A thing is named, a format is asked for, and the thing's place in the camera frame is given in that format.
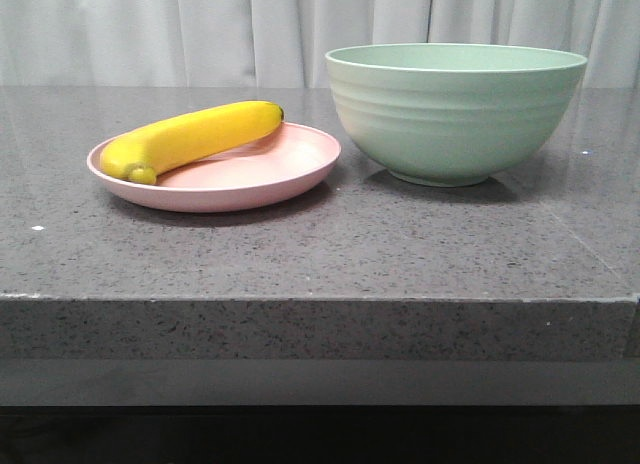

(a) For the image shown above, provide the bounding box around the pink plate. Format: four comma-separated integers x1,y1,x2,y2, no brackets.
86,123,341,213

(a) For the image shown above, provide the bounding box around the yellow banana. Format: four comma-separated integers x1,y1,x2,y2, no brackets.
99,101,284,185

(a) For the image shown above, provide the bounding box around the green bowl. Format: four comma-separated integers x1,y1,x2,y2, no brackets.
325,43,588,187

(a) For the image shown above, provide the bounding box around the grey curtain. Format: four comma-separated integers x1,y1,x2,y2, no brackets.
1,0,639,88

